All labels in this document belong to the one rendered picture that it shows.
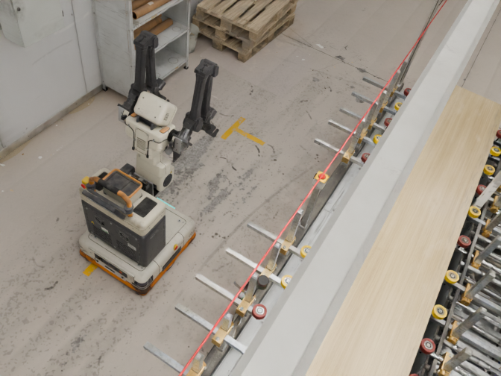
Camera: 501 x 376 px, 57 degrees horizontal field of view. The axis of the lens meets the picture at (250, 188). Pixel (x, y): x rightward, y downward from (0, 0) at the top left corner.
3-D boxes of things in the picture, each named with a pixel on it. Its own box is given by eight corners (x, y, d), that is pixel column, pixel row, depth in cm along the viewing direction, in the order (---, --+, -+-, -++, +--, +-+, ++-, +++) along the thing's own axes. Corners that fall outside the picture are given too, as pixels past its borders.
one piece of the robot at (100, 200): (133, 226, 294) (119, 217, 273) (90, 200, 302) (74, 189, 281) (142, 211, 296) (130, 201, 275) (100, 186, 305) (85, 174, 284)
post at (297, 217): (280, 254, 302) (296, 210, 265) (283, 251, 304) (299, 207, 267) (285, 257, 301) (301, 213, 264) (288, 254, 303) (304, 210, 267)
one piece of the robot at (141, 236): (145, 280, 333) (140, 210, 270) (87, 242, 346) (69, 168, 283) (174, 248, 353) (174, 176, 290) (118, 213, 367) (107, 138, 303)
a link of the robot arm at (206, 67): (192, 63, 262) (206, 69, 259) (205, 56, 272) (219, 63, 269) (181, 127, 290) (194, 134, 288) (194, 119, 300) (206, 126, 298)
